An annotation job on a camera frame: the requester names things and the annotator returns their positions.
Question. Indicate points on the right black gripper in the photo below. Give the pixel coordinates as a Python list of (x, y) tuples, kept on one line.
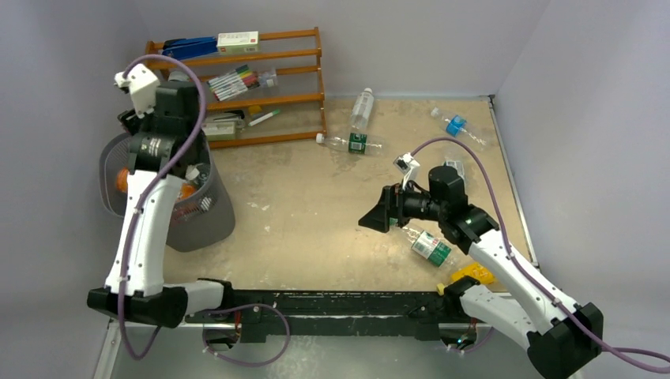
[(393, 204)]

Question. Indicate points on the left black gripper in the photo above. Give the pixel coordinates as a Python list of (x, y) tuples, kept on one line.
[(140, 124)]

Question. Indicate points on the bottle green cap green label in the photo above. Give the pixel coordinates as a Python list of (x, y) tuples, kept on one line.
[(426, 245)]

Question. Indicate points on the orange drink bottle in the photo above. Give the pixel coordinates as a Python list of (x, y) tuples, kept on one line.
[(121, 185)]

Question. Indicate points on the crushed bottle blue white label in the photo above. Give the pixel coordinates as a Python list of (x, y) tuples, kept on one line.
[(457, 164)]

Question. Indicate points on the yellow bottle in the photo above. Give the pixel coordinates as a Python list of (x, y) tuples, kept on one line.
[(474, 270)]

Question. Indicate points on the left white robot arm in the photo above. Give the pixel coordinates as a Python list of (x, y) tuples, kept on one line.
[(135, 289)]

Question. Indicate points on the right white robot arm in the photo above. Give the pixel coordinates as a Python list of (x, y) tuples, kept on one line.
[(553, 329)]

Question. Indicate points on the grey mesh waste bin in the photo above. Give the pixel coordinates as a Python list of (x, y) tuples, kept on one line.
[(201, 220)]

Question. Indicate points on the white stapler on shelf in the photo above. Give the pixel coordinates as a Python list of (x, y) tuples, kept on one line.
[(223, 126)]

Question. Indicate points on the pack of coloured markers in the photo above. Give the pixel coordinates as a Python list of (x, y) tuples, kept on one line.
[(233, 83)]

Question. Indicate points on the clear bottle green label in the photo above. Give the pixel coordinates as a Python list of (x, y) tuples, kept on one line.
[(362, 144)]

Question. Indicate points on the blue stapler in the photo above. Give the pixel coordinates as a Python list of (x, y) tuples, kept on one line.
[(181, 49)]

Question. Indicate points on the wooden slatted shelf rack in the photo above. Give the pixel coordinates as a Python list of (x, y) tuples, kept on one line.
[(289, 69)]

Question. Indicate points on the clear bottle white cap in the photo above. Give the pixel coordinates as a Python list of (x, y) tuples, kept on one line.
[(361, 110)]

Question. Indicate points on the green and white marker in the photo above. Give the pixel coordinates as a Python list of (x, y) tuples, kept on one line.
[(264, 117)]

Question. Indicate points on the white and red box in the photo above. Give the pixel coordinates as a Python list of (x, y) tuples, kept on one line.
[(231, 43)]

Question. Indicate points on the clear bottle blue label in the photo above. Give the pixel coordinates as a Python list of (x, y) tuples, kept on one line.
[(459, 127)]

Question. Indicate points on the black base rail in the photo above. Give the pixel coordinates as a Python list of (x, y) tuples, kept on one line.
[(422, 315)]

